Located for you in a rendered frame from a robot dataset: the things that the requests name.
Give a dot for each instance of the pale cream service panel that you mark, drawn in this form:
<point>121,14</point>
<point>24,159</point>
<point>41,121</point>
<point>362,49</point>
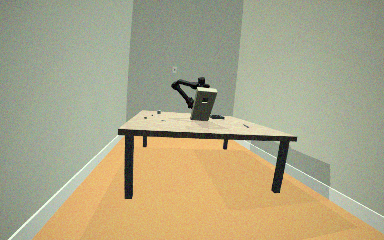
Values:
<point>203,104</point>

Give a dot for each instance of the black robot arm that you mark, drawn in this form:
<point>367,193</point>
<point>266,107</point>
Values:
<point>193,85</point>

